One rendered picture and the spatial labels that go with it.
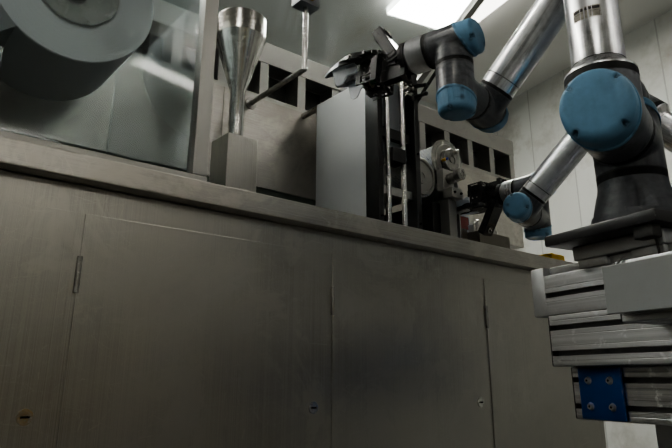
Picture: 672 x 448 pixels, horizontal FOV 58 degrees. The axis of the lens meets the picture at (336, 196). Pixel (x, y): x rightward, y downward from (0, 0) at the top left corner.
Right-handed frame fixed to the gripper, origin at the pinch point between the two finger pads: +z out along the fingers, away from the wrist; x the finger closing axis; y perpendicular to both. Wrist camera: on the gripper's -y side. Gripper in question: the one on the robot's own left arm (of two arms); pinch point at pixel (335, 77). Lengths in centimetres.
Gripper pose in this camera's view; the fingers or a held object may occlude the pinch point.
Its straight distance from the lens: 142.3
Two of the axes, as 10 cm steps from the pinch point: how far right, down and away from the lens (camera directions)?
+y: -0.9, 9.2, -3.9
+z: -8.0, 1.7, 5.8
